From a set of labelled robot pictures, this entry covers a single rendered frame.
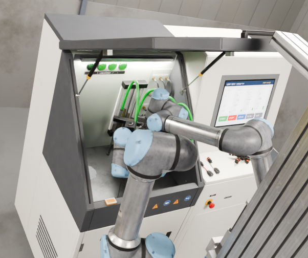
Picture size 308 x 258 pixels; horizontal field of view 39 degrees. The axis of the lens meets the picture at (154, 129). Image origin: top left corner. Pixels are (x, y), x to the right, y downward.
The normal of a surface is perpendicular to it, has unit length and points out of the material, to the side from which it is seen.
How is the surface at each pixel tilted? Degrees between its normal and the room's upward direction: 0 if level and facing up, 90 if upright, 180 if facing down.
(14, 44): 90
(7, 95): 90
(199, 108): 76
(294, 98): 90
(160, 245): 8
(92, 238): 90
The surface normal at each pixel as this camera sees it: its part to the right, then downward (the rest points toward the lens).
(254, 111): 0.53, 0.42
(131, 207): -0.18, 0.36
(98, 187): 0.29, -0.78
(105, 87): 0.47, 0.62
